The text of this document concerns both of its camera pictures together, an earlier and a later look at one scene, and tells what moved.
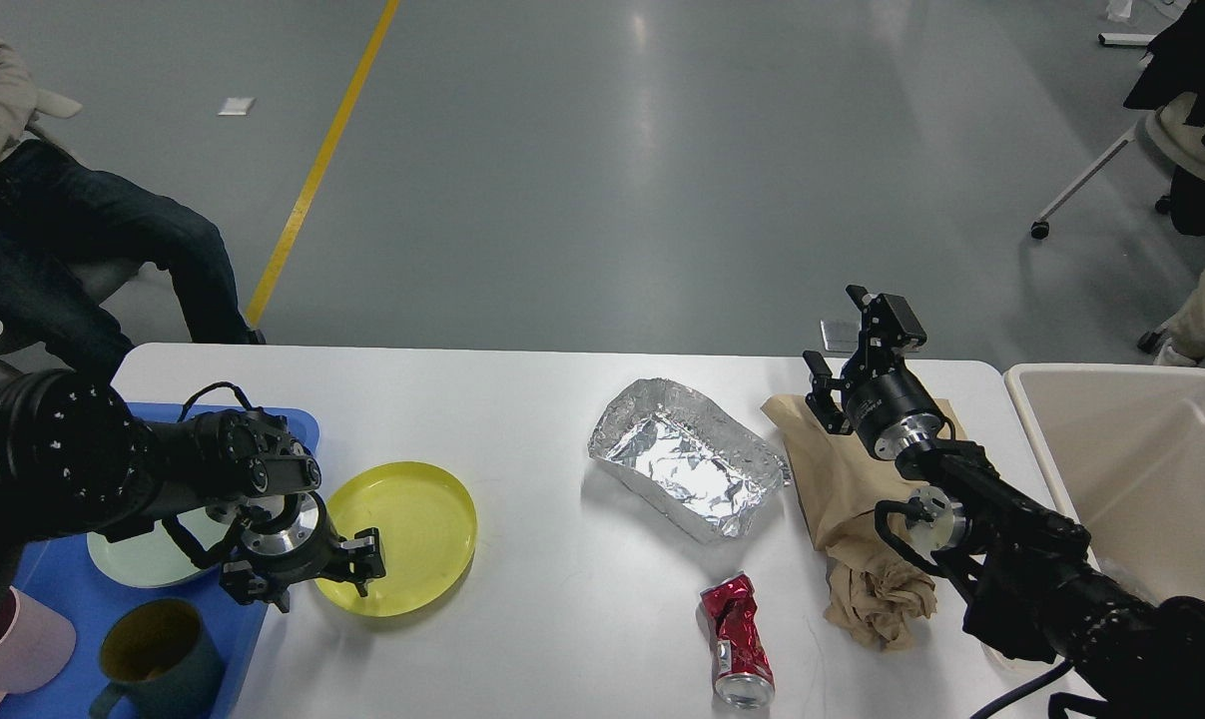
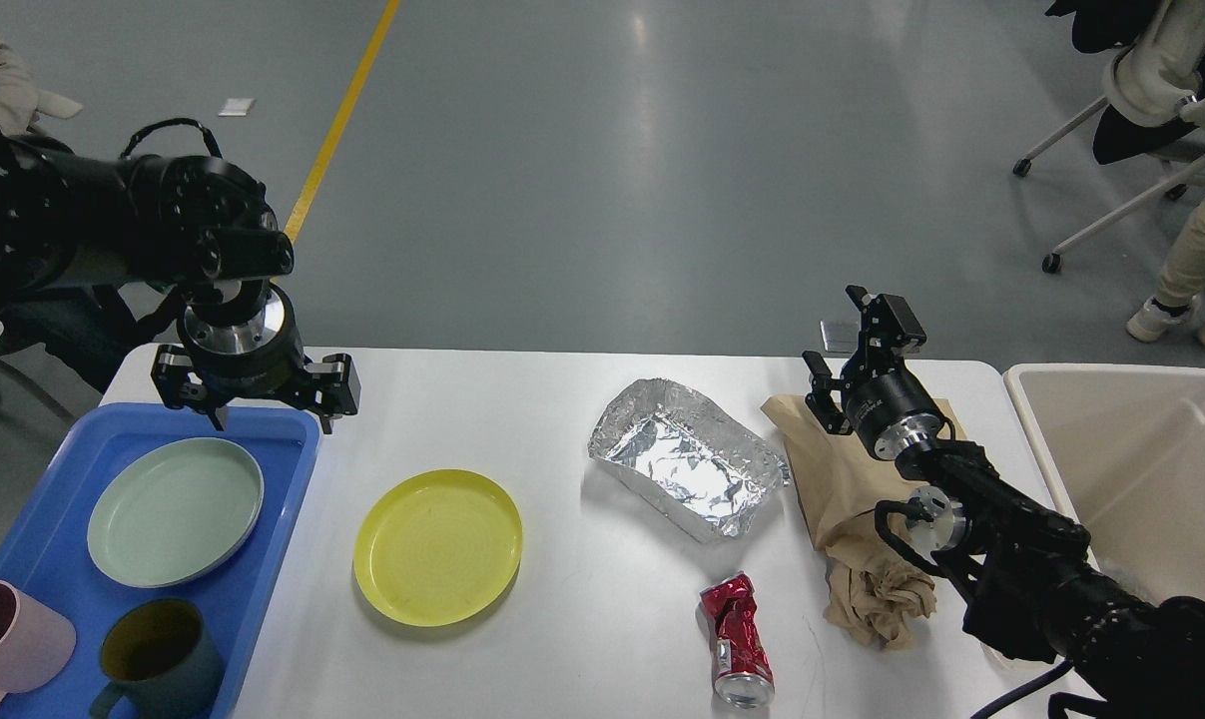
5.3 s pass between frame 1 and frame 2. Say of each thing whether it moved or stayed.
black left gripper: moved
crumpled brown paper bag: stayed
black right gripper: stayed
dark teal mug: stayed
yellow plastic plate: moved
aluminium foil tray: stayed
